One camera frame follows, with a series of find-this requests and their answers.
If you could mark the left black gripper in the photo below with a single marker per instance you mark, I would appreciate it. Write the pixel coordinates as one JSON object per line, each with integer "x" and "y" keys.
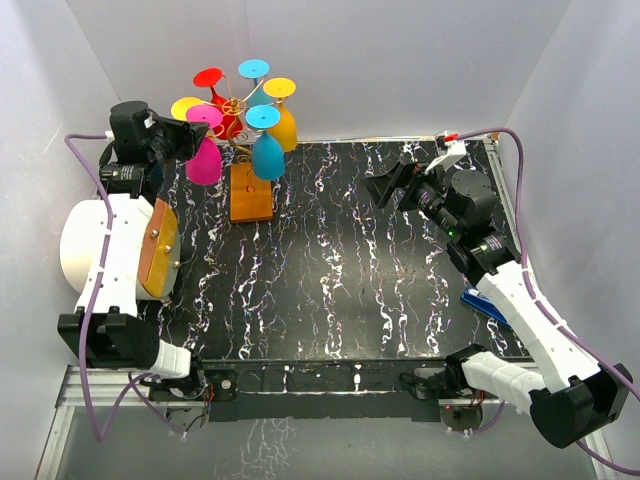
{"x": 189, "y": 134}

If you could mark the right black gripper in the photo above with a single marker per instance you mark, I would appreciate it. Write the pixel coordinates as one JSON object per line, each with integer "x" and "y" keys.
{"x": 403, "y": 175}

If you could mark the orange glass yellow base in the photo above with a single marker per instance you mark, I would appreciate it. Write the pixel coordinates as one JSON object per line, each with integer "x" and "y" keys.
{"x": 180, "y": 107}
{"x": 285, "y": 131}

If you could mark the magenta wine glass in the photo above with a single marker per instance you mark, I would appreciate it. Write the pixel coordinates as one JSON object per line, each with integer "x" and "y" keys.
{"x": 205, "y": 168}

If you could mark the blue wine glass front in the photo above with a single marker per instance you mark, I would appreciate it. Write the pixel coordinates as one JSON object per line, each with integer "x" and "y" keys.
{"x": 267, "y": 155}

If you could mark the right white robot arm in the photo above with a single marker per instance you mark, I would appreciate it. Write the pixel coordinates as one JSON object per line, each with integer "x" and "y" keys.
{"x": 571, "y": 394}

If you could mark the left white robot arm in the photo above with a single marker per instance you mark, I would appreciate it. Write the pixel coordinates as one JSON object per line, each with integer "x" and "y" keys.
{"x": 107, "y": 332}

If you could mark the red wine glass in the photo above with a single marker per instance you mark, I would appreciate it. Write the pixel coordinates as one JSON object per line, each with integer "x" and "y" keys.
{"x": 209, "y": 78}

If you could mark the orange wooden rack base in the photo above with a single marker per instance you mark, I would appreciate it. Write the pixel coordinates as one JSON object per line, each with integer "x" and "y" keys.
{"x": 251, "y": 197}

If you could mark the teal wine glass back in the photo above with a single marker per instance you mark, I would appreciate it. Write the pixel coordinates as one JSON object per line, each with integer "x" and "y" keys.
{"x": 255, "y": 70}

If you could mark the white cylinder drum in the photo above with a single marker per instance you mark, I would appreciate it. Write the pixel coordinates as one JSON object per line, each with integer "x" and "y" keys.
{"x": 143, "y": 254}

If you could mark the blue stapler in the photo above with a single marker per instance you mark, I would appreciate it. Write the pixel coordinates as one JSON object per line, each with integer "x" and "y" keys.
{"x": 475, "y": 299}

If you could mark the gold wire glass rack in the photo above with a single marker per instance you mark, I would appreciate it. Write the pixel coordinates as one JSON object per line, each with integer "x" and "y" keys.
{"x": 234, "y": 107}

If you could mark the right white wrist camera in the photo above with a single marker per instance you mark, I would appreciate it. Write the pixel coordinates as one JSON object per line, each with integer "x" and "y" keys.
{"x": 450, "y": 150}

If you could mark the black front mounting rail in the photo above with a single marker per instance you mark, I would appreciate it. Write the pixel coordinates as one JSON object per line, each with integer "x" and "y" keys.
{"x": 318, "y": 389}

